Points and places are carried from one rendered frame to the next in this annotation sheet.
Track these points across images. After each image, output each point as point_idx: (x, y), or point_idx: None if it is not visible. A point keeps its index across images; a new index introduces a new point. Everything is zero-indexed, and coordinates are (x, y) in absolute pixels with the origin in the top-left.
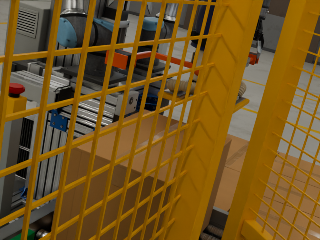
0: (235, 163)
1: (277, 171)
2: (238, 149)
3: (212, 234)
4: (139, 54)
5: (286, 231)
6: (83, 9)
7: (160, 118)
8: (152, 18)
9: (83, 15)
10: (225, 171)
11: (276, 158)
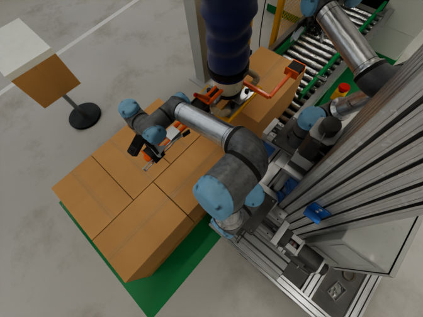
0: (156, 204)
1: (126, 196)
2: (136, 235)
3: None
4: (281, 81)
5: (172, 124)
6: (337, 102)
7: (251, 109)
8: (252, 194)
9: (333, 99)
10: (173, 188)
11: (108, 222)
